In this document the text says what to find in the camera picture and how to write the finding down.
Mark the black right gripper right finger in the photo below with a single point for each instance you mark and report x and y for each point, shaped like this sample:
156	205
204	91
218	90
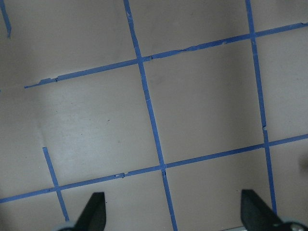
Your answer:
255	213

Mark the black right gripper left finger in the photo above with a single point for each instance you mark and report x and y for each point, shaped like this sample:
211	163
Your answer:
93	215

